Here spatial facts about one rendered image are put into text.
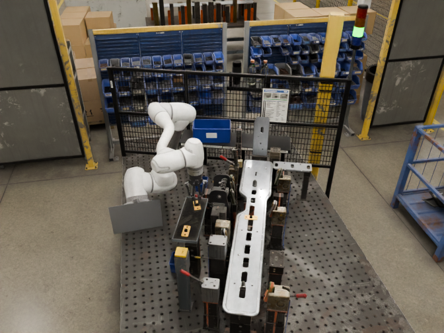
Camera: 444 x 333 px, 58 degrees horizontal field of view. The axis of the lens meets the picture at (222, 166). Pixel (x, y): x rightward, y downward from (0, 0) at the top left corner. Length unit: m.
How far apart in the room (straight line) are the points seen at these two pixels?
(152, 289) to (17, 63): 2.80
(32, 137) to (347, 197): 3.49
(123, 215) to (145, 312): 0.72
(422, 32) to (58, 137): 4.31
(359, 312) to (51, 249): 2.73
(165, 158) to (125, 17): 7.28
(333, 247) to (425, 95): 3.35
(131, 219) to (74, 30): 4.30
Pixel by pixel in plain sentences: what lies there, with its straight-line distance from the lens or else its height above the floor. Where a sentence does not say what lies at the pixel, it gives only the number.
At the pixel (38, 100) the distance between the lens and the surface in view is 4.68.
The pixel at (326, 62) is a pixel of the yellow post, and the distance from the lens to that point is 3.18.
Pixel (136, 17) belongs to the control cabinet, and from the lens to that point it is 9.23.
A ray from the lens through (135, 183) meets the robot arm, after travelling 2.93.
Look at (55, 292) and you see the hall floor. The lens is 3.71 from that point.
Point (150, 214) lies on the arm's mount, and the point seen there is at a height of 0.83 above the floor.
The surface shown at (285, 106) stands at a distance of 3.26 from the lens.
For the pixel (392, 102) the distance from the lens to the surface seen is 5.61.
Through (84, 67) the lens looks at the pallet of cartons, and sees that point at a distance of 5.88.
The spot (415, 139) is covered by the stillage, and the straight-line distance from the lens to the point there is 4.09.
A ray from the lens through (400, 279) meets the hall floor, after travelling 3.85.
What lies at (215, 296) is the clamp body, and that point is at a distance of 2.18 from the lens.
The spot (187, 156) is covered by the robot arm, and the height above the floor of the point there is 1.55.
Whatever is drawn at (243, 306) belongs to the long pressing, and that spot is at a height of 1.00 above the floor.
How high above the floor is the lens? 2.73
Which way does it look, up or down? 35 degrees down
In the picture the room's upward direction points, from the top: straight up
